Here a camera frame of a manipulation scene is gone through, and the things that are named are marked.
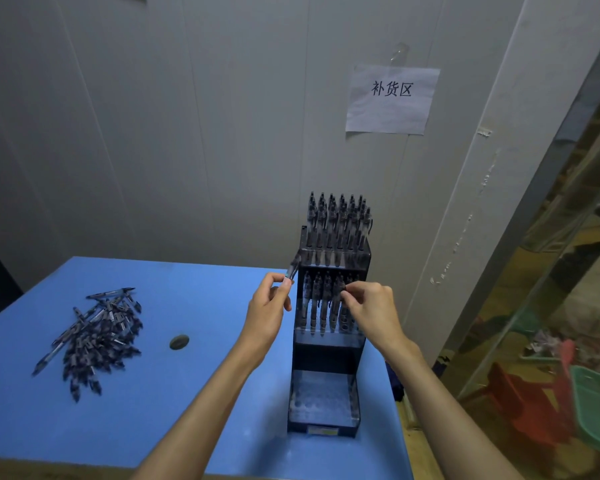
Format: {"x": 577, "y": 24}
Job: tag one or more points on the person's left hand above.
{"x": 262, "y": 324}

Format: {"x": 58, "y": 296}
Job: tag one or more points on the person's right hand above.
{"x": 380, "y": 314}

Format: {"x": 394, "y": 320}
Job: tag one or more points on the grey retractable pen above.
{"x": 294, "y": 267}

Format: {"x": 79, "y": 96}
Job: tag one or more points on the black tiered pen display stand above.
{"x": 325, "y": 359}

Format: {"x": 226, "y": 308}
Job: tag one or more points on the cluster of grey pens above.
{"x": 337, "y": 219}

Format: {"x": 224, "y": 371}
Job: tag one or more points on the pile of grey pens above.
{"x": 95, "y": 334}

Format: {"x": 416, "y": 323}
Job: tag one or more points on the person's right forearm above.
{"x": 447, "y": 419}

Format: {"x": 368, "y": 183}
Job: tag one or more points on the person's left forearm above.
{"x": 200, "y": 419}

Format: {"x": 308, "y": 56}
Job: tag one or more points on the dark blue cloth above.
{"x": 395, "y": 382}

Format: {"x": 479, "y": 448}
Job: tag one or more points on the small round metal disc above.
{"x": 179, "y": 342}

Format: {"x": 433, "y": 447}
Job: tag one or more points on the blue table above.
{"x": 180, "y": 304}

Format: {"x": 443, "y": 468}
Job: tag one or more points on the red plastic stool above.
{"x": 530, "y": 404}

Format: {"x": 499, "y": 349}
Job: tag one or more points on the green plastic basket chair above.
{"x": 597, "y": 409}

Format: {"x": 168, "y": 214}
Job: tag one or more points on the white paper wall sign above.
{"x": 392, "y": 109}

